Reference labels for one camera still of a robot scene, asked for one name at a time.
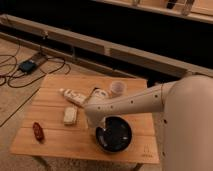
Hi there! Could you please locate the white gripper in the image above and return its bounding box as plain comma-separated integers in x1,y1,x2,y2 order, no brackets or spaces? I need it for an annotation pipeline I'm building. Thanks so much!
87,117,106,136

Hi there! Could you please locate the black ceramic bowl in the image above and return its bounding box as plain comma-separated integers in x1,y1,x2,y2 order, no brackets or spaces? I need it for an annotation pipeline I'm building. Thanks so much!
95,116,132,153

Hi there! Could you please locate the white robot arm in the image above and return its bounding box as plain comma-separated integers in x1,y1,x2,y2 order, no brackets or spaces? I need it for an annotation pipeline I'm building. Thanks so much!
85,75,213,171

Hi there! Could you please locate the white rectangular sponge block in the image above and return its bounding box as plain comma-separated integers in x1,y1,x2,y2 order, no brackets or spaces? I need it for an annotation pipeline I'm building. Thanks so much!
63,107,77,125

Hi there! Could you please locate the wooden folding table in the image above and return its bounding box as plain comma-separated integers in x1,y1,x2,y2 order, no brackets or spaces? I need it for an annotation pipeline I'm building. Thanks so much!
10,74,159,164

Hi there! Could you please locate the red oblong object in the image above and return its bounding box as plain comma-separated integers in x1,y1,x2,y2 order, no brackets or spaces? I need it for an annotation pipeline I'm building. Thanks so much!
33,122,44,141

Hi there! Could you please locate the blue power adapter box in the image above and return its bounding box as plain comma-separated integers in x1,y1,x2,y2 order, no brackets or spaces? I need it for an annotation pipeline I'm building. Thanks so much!
18,60,36,74

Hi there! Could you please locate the black floor cables left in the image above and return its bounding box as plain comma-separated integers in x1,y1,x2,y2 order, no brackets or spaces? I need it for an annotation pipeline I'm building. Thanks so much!
0,45,72,128

